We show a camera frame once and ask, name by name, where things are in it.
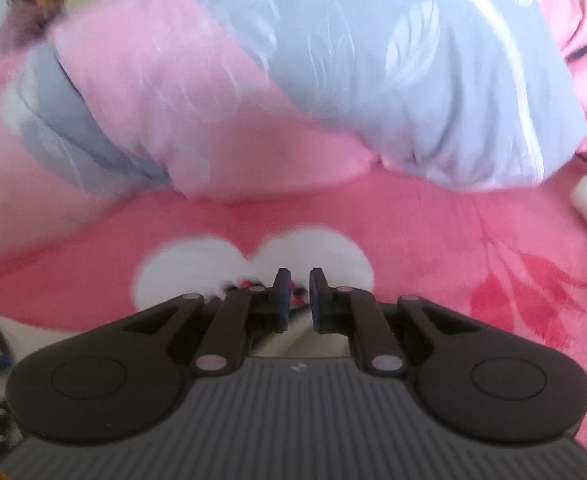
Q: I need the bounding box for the beige zip hoodie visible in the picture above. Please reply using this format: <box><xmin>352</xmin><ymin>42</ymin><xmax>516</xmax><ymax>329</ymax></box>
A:
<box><xmin>0</xmin><ymin>311</ymin><xmax>350</xmax><ymax>401</ymax></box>

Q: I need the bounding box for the pink grey floral duvet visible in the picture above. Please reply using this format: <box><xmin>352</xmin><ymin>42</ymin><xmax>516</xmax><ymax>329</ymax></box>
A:
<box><xmin>0</xmin><ymin>0</ymin><xmax>587</xmax><ymax>259</ymax></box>

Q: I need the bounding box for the woman in purple jacket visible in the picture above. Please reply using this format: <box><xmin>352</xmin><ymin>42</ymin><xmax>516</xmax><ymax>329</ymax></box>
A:
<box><xmin>0</xmin><ymin>0</ymin><xmax>66</xmax><ymax>55</ymax></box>

